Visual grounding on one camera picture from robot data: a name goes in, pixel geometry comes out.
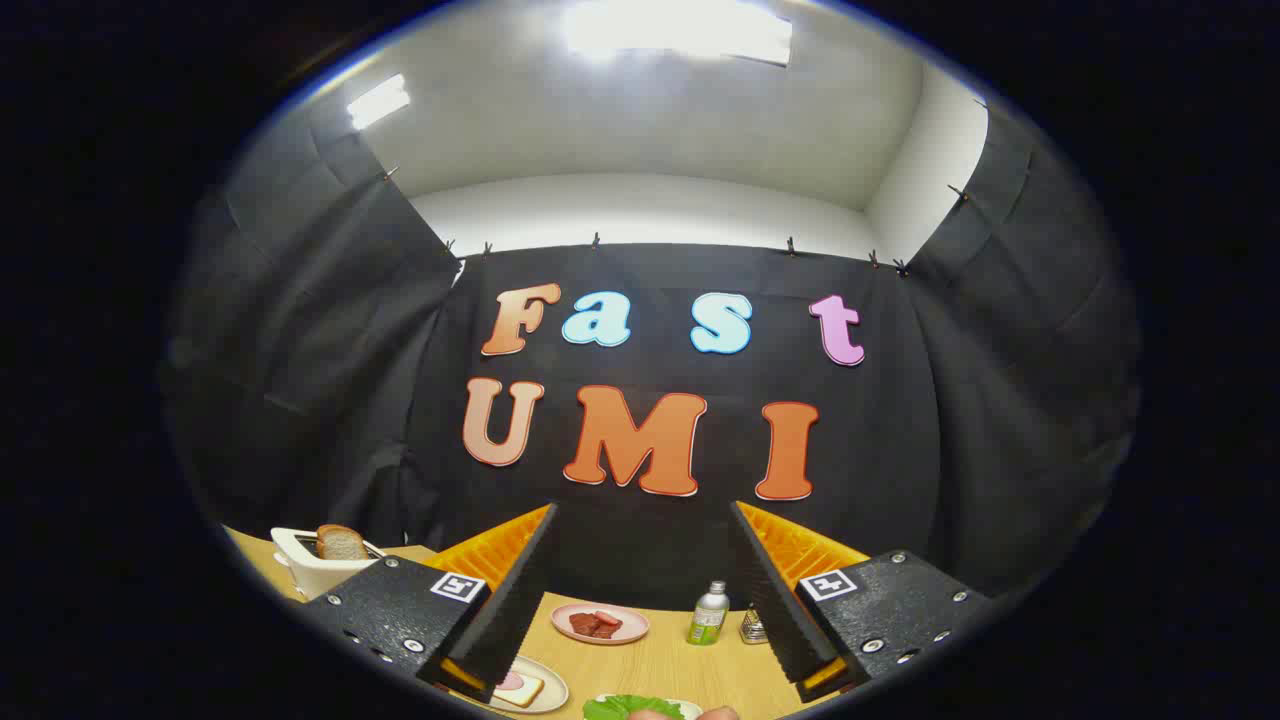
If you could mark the round white plate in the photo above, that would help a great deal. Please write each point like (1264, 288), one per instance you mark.
(553, 688)

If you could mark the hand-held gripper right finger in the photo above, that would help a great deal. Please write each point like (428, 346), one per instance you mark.
(775, 600)

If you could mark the pink ham slice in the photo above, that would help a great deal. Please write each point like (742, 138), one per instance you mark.
(510, 682)

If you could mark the pink plate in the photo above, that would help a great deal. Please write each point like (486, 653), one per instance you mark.
(635, 628)

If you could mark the toasted bread slice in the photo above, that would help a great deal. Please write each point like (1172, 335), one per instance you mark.
(342, 543)

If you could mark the green lettuce leaf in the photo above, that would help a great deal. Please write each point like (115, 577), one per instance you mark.
(620, 708)

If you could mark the small ceiling light panel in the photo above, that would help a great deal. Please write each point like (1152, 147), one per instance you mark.
(378, 102)

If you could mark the large ceiling light panel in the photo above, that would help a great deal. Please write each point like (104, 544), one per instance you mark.
(680, 30)

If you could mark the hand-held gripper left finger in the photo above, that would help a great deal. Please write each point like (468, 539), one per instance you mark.
(510, 610)

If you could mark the green label metal bottle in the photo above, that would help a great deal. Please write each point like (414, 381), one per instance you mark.
(708, 620)

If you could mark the brown meat slice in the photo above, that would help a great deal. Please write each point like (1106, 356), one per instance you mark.
(585, 626)

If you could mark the black backdrop cloth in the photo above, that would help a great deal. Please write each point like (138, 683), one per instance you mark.
(640, 545)

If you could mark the white toaster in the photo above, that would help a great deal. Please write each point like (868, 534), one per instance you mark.
(320, 580)

